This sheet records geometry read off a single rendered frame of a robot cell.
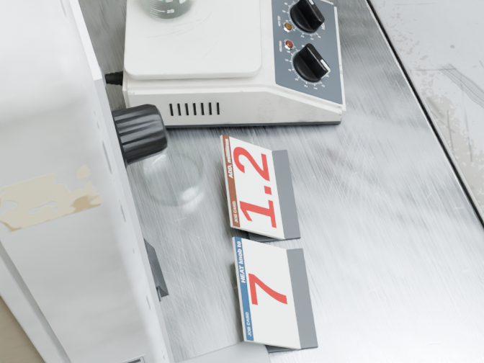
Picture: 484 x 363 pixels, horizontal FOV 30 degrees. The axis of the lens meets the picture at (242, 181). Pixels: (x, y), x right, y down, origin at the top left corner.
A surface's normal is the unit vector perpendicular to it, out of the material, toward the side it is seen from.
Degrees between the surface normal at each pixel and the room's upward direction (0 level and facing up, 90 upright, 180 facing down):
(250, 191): 40
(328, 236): 0
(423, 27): 0
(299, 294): 0
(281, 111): 90
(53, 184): 90
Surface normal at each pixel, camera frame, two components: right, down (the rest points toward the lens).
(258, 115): 0.02, 0.88
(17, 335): 0.32, 0.83
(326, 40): 0.49, -0.43
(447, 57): -0.01, -0.47
